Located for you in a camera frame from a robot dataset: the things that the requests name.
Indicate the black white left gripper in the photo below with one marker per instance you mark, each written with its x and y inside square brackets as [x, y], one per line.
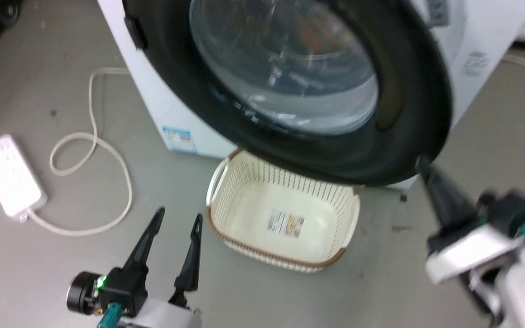
[123, 291]

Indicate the cream plastic laundry basket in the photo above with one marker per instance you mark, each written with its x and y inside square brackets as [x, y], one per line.
[262, 205]

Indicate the white power strip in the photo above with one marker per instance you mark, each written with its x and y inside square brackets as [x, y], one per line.
[9, 175]

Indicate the white front-load washing machine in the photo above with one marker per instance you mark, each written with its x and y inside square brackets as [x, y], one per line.
[481, 41]

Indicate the round black glass washer door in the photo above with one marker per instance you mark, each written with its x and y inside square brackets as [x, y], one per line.
[394, 114]

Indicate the blue energy label sticker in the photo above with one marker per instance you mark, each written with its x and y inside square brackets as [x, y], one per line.
[179, 139]

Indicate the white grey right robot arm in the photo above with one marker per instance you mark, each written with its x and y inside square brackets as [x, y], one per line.
[524, 291]

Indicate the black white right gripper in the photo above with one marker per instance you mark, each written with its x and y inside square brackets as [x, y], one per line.
[476, 246]

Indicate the black caster wheel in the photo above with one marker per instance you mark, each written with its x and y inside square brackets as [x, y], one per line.
[8, 10]

